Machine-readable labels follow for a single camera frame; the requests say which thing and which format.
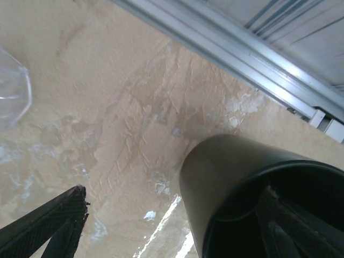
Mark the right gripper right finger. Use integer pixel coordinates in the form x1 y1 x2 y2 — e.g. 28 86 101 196
255 185 344 258

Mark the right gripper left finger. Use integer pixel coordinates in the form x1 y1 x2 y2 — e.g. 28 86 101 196
0 184 89 258

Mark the clear octagonal plastic cup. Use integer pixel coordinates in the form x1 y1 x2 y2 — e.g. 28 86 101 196
0 46 33 129

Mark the aluminium enclosure frame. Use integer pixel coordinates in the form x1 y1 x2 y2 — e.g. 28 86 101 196
110 0 344 127

